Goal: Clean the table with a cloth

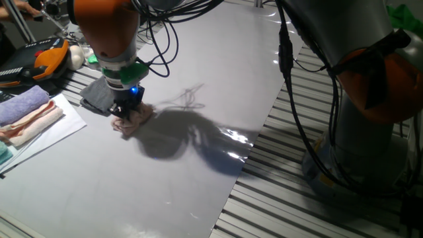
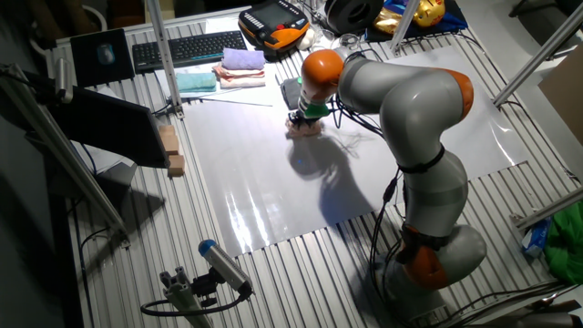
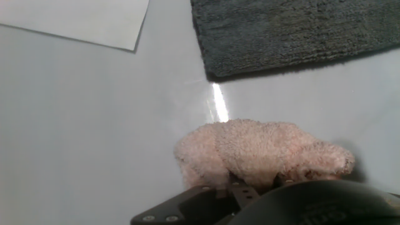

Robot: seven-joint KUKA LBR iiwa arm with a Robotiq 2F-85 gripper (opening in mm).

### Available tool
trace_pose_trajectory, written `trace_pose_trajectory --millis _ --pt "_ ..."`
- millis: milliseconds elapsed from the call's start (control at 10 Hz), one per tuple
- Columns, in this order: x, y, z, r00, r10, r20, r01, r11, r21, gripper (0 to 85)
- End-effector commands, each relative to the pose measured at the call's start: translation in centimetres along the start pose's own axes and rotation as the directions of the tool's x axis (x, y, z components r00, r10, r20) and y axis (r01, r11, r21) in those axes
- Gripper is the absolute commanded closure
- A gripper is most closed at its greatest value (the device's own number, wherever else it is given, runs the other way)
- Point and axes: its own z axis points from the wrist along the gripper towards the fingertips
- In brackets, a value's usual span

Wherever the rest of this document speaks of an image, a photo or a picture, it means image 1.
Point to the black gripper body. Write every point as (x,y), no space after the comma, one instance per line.
(127,99)

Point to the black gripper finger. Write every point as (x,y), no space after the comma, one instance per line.
(115,110)
(127,114)

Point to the pink terry cloth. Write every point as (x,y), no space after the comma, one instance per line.
(135,120)

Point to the silver and orange robot arm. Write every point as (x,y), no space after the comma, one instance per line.
(363,99)

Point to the person forearm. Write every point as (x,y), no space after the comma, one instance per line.
(5,13)

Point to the dark grey terry cloth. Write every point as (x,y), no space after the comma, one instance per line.
(97,96)

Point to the peach folded cloth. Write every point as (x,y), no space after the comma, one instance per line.
(36,115)

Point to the cream folded cloth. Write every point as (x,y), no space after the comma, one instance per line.
(36,127)

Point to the purple folded cloth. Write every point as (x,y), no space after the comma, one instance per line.
(21,104)

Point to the teal folded cloth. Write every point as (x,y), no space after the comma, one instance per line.
(4,153)

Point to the person hand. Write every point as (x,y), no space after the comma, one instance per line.
(28,7)

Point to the white paper sheet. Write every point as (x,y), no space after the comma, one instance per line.
(66,122)

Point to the grey plastic table mat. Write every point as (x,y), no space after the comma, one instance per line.
(148,172)

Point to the white egg-shaped object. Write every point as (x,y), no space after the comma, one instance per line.
(76,57)

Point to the orange and black teach pendant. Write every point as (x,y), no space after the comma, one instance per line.
(36,61)

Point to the thin metal stand rod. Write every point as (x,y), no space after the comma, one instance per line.
(54,21)

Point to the green fabric heap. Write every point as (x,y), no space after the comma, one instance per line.
(404,18)

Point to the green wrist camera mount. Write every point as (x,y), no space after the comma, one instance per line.
(132,73)

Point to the aluminium frame post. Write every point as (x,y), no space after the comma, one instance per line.
(18,20)
(258,2)

